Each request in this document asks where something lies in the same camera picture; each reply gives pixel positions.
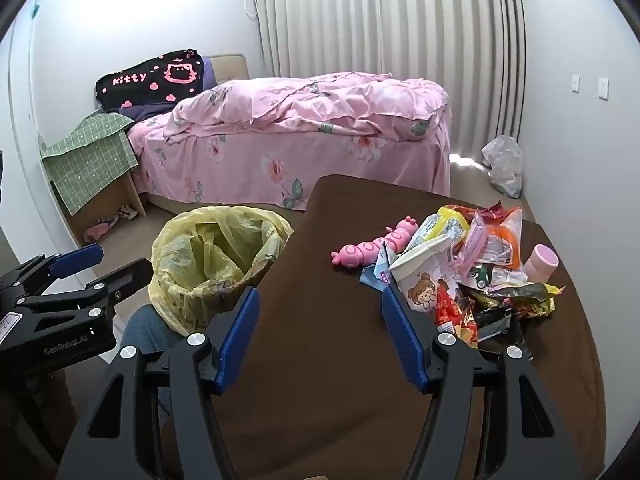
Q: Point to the black printed blanket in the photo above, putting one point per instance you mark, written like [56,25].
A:
[145,80]

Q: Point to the dark cloth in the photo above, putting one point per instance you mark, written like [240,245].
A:
[1,175]

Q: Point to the white plastic bag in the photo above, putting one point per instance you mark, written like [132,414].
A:
[505,165]

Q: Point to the beige headboard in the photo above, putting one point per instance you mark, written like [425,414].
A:
[227,65]

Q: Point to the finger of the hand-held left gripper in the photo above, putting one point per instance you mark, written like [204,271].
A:
[120,282]
[80,257]

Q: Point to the person's leg in jeans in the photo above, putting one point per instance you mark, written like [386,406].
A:
[145,330]

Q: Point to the white wall socket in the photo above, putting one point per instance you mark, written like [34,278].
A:
[576,83]
[603,88]

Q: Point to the pink slipper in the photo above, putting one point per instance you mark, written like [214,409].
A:
[97,231]

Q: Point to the green checked cloth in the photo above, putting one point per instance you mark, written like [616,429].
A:
[85,160]

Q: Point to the white patterned slipper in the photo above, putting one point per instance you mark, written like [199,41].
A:
[127,211]

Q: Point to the pink cup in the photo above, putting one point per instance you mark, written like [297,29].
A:
[542,262]

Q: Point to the white striped curtain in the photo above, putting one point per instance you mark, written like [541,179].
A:
[350,20]

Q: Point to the white paper bag cartoon print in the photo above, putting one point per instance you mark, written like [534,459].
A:
[420,280]

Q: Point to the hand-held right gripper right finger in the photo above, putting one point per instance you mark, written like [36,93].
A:
[405,345]

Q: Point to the pink floral duvet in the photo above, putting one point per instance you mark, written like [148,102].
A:
[310,105]

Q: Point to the pile of snack wrappers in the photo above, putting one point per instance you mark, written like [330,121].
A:
[480,310]

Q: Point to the teal wall hook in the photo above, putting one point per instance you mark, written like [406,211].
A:
[35,10]

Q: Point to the blue white wrapper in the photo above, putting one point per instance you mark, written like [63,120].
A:
[375,275]

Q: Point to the bed with pink floral sheet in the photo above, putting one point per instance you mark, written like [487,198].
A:
[240,165]

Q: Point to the pink caterpillar toy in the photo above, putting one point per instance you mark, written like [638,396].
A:
[360,252]

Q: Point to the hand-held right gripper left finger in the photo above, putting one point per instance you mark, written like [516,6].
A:
[240,340]

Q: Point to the bin with yellow bag liner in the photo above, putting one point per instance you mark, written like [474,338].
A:
[220,265]

